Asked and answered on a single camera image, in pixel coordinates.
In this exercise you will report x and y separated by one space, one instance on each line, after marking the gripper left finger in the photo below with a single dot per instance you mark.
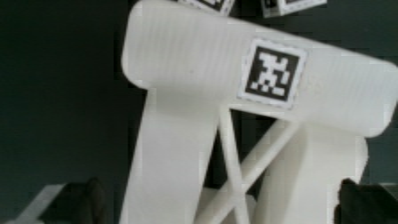
68 204

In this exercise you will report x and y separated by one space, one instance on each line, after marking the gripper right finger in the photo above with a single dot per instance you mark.
369 203

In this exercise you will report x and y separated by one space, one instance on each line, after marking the white chair back frame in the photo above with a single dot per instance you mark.
265 104

